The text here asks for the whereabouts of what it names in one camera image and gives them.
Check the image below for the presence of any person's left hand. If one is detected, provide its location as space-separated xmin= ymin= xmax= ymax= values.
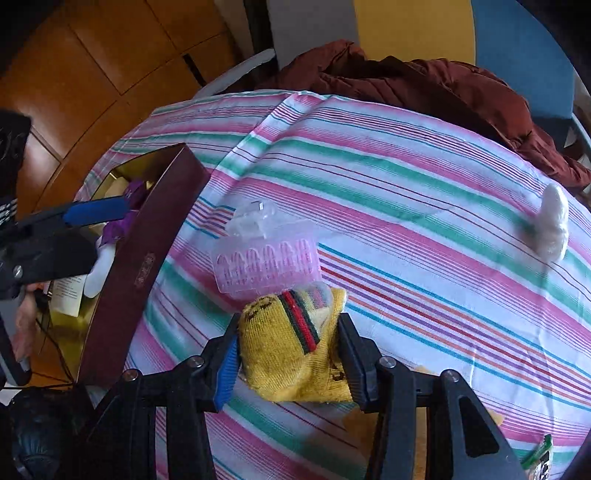
xmin=14 ymin=284 xmax=49 ymax=363

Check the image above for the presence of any yellow striped sock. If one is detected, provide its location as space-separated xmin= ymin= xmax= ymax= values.
xmin=235 ymin=286 xmax=358 ymax=404

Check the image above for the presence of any maroon jacket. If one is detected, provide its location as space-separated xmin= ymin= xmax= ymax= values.
xmin=226 ymin=39 xmax=591 ymax=188

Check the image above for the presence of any black cable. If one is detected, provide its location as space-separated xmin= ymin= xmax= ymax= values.
xmin=36 ymin=295 xmax=80 ymax=385

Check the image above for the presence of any striped tablecloth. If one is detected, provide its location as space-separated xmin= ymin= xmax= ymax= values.
xmin=76 ymin=90 xmax=591 ymax=480

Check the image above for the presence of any pink hair roller case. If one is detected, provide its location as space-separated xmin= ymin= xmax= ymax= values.
xmin=212 ymin=222 xmax=324 ymax=296

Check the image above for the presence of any white paper carton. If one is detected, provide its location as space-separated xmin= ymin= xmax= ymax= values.
xmin=48 ymin=276 xmax=93 ymax=318

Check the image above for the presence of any grey yellow blue chair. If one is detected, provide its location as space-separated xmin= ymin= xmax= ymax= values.
xmin=191 ymin=0 xmax=591 ymax=153

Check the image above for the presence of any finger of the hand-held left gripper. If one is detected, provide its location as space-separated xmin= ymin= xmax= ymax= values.
xmin=0 ymin=226 xmax=100 ymax=298
xmin=18 ymin=196 xmax=127 ymax=230

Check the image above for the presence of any green-edged snack bar packet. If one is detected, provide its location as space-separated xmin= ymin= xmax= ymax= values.
xmin=519 ymin=434 xmax=555 ymax=480

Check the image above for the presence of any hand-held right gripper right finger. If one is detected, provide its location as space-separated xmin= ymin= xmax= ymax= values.
xmin=337 ymin=314 xmax=529 ymax=480

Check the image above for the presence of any gold tin box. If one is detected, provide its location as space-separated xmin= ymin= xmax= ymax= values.
xmin=44 ymin=143 xmax=213 ymax=388

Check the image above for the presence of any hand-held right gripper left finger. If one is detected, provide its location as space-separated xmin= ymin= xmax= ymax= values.
xmin=81 ymin=318 xmax=243 ymax=480

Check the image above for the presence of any purple packet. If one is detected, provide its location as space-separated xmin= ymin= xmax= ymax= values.
xmin=99 ymin=210 xmax=139 ymax=246
xmin=126 ymin=180 xmax=154 ymax=209

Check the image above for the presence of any white tube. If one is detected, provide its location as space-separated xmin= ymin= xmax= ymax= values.
xmin=83 ymin=244 xmax=123 ymax=298

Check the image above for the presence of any wooden wardrobe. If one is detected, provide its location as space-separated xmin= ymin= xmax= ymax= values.
xmin=0 ymin=0 xmax=259 ymax=259

